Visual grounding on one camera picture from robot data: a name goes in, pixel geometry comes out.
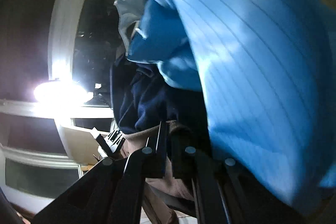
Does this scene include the navy blue garment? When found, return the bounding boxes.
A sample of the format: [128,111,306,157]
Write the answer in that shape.
[110,56,210,135]

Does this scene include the light wooden board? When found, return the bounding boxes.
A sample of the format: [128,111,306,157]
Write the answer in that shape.
[56,124,116,169]

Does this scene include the brown garment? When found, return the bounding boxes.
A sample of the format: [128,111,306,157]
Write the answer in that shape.
[119,119,200,224]

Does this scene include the white ring light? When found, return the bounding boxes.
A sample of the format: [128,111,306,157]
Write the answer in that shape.
[33,77,95,114]

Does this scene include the white window frame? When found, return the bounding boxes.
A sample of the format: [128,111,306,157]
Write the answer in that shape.
[0,0,132,203]

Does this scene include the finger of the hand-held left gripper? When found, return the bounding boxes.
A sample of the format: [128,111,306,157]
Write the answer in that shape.
[91,127,126,160]

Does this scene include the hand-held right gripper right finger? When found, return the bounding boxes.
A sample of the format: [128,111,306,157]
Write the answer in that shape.
[168,132,284,224]

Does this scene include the blue striped plastic bag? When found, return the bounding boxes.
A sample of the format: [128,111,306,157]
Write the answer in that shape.
[126,0,334,216]

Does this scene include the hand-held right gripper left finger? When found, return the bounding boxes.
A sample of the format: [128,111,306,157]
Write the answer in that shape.
[31,120,168,224]

